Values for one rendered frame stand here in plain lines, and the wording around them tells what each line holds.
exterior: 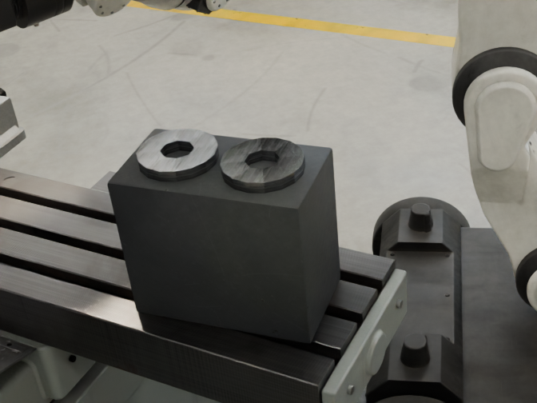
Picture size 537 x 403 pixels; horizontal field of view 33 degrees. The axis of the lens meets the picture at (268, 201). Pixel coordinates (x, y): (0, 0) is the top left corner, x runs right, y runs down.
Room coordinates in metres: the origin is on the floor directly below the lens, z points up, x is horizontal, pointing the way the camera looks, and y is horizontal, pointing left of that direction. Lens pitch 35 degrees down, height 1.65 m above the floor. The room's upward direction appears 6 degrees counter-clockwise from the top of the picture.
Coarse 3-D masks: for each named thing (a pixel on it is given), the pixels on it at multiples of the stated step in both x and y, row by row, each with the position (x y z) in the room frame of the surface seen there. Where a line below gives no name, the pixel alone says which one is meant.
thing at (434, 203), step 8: (408, 200) 1.48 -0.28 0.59; (416, 200) 1.48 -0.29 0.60; (424, 200) 1.47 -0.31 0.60; (432, 200) 1.47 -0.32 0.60; (440, 200) 1.48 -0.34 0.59; (392, 208) 1.48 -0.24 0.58; (400, 208) 1.47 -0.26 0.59; (408, 208) 1.46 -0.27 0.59; (432, 208) 1.45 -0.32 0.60; (440, 208) 1.45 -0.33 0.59; (448, 208) 1.46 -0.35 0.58; (384, 216) 1.48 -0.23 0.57; (456, 216) 1.44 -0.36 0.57; (376, 224) 1.49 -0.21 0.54; (464, 224) 1.44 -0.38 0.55; (376, 232) 1.46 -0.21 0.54; (376, 240) 1.46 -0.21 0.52; (376, 248) 1.46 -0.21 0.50
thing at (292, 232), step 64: (128, 192) 0.82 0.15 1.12; (192, 192) 0.80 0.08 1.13; (256, 192) 0.78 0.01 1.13; (320, 192) 0.81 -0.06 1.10; (128, 256) 0.83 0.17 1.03; (192, 256) 0.80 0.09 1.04; (256, 256) 0.77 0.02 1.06; (320, 256) 0.79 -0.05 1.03; (192, 320) 0.80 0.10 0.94; (256, 320) 0.77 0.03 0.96; (320, 320) 0.78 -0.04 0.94
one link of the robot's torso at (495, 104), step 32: (480, 96) 1.09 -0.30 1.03; (512, 96) 1.08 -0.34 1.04; (480, 128) 1.09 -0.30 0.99; (512, 128) 1.08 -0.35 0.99; (480, 160) 1.09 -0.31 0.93; (512, 160) 1.08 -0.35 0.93; (480, 192) 1.12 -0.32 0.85; (512, 192) 1.11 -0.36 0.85; (512, 224) 1.12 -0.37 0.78; (512, 256) 1.12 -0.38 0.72
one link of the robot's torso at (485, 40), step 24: (480, 0) 1.14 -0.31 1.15; (504, 0) 1.13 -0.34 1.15; (528, 0) 1.12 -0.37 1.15; (480, 24) 1.14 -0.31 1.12; (504, 24) 1.13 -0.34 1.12; (528, 24) 1.12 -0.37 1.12; (456, 48) 1.20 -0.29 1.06; (480, 48) 1.14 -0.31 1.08; (504, 48) 1.13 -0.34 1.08; (528, 48) 1.12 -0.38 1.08; (456, 72) 1.15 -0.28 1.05; (480, 72) 1.11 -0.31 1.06; (456, 96) 1.13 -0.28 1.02
